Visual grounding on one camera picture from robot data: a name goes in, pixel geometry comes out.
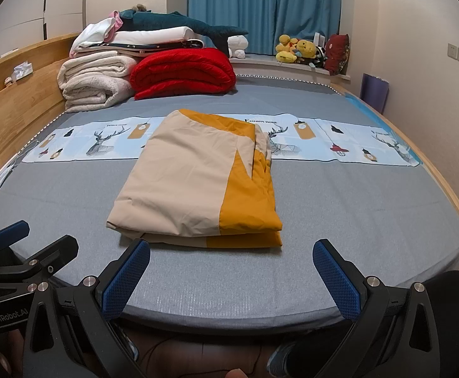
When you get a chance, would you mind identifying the grey bed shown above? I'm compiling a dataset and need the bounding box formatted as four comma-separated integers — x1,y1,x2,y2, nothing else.
0,75,459,331

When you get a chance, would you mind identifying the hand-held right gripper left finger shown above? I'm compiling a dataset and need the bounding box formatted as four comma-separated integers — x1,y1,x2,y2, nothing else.
22,238,151,378

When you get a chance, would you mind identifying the red folded quilt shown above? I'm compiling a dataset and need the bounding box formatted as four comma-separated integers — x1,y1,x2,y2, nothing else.
130,47,237,100

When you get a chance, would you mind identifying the blue shark plush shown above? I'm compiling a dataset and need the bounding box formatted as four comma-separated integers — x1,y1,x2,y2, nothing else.
119,10,250,54

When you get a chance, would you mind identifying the person's blue shoe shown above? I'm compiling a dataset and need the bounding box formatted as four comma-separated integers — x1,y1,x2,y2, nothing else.
269,342,305,377

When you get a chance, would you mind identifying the yellow duck plush toy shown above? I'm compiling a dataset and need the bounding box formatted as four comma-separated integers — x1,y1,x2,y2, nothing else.
275,34,299,65

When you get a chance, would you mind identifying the blue curtain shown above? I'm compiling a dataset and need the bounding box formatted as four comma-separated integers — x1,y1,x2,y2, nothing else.
188,0,341,56

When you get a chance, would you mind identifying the printed light blue cloth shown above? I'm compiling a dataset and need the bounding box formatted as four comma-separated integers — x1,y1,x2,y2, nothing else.
19,112,424,167

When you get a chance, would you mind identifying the cream folded blanket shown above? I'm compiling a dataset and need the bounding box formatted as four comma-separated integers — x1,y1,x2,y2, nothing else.
57,54,138,113

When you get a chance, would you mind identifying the black and white plush toy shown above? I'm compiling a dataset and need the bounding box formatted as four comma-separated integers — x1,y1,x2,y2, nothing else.
312,45,329,68

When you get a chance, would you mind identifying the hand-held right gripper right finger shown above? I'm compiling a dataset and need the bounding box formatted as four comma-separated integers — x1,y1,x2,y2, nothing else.
312,239,440,378

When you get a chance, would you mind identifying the grey window seat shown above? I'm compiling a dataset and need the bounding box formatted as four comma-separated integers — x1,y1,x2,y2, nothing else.
229,53,350,86

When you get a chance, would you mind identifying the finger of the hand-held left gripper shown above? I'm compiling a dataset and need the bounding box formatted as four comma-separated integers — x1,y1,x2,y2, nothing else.
0,235,80,285
0,220,31,261

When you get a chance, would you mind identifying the dark red cushion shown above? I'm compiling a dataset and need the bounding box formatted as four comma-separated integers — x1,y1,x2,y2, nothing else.
324,33,350,76

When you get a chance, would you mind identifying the wooden headboard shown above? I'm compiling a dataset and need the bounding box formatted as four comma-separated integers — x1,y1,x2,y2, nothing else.
0,32,82,201

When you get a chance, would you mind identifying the tissue pack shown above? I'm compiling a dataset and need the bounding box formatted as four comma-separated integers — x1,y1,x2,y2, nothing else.
12,62,34,80

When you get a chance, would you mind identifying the yellow bear plush toy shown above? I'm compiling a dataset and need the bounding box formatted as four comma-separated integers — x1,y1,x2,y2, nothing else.
294,39,318,64

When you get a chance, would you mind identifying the beige and yellow jacket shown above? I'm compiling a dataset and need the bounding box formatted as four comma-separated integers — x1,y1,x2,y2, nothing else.
105,109,284,249

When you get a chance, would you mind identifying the purple bag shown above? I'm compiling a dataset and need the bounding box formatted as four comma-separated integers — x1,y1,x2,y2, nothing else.
360,73,390,115

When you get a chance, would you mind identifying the white folded quilt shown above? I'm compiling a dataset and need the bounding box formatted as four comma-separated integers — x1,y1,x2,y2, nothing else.
113,26,196,45

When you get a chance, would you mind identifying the navy trimmed folded blanket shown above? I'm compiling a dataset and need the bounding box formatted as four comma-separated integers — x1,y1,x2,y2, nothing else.
70,38,207,58

